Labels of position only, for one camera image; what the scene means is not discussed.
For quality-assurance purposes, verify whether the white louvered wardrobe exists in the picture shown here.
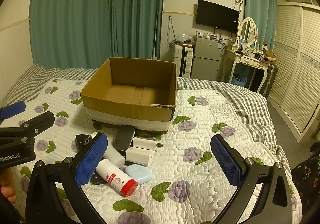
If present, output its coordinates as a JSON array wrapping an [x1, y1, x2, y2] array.
[[268, 2, 319, 142]]

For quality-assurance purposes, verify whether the white bottle red cap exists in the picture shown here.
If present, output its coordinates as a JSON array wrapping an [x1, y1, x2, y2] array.
[[96, 159, 138, 197]]

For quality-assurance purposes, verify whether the grey mini fridge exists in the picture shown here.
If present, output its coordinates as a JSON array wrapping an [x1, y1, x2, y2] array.
[[191, 37, 224, 80]]

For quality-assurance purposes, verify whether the white suitcase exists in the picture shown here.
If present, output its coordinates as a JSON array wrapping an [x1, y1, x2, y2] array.
[[171, 44, 193, 78]]

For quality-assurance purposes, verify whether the white floral quilt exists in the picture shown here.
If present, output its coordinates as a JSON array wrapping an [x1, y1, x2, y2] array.
[[0, 78, 301, 224]]

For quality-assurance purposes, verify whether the black wall television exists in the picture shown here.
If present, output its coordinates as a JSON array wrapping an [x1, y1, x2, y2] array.
[[196, 0, 240, 33]]

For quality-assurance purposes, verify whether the brown cardboard box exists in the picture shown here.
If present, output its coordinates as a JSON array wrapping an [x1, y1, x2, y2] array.
[[80, 57, 177, 133]]

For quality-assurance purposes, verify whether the blue laundry basket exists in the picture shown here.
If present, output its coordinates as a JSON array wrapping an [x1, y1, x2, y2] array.
[[231, 74, 247, 87]]

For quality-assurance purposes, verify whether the grey checkered bed sheet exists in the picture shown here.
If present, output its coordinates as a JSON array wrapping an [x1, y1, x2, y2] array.
[[1, 65, 292, 177]]

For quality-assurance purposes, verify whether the person's left hand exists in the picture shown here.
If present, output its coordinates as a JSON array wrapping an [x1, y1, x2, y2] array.
[[0, 168, 17, 202]]

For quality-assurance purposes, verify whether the black power bank 65W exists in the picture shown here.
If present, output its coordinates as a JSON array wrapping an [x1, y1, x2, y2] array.
[[112, 125, 136, 157]]

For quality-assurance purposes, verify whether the large white charger cube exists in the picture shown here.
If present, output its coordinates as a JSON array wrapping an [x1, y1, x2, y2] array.
[[125, 147, 155, 166]]

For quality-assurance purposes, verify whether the black remote control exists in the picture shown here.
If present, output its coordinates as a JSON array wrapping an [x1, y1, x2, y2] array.
[[74, 135, 97, 187]]

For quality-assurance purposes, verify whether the white dressing table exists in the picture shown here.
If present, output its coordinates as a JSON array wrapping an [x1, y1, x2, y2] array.
[[221, 48, 268, 93]]

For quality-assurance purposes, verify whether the white charger with plug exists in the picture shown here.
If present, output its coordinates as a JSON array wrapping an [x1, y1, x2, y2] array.
[[132, 137, 163, 151]]

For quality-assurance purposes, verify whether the white cylindrical bottle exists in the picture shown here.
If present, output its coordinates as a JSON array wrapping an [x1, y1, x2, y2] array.
[[89, 132, 125, 169]]

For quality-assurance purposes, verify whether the oval vanity mirror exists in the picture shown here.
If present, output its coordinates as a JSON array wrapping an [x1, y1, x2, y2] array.
[[237, 17, 258, 46]]

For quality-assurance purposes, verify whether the large green curtain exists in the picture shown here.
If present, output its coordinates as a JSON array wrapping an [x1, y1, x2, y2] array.
[[29, 0, 163, 68]]

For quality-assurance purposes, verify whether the light blue earbud case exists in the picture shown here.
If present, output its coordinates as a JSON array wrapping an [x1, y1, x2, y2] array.
[[124, 164, 152, 184]]

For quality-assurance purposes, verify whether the right green curtain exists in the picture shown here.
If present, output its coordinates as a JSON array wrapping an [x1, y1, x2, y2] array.
[[244, 0, 278, 50]]

